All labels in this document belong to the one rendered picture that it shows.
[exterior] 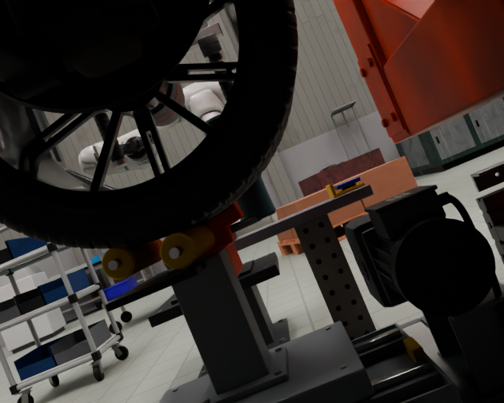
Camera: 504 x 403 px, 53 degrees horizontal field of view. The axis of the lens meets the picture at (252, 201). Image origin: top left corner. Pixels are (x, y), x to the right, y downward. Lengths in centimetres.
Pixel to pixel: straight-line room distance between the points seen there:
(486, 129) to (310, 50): 343
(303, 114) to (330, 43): 134
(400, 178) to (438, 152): 286
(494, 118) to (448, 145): 72
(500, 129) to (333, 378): 710
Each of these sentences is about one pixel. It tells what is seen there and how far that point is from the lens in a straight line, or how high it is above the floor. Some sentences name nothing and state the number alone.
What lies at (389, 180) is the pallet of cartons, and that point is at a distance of 457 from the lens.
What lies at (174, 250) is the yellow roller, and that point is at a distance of 79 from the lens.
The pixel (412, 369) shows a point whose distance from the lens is 87.
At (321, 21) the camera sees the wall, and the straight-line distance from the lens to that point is 961.
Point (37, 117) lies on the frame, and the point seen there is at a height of 87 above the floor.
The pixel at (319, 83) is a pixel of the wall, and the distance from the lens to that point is 929.
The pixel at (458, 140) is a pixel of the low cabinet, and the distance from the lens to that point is 756.
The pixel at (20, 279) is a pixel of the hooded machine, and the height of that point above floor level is 87.
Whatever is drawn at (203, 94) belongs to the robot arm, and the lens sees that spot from 220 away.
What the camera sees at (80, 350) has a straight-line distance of 293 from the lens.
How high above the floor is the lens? 50
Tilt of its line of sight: 1 degrees up
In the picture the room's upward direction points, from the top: 23 degrees counter-clockwise
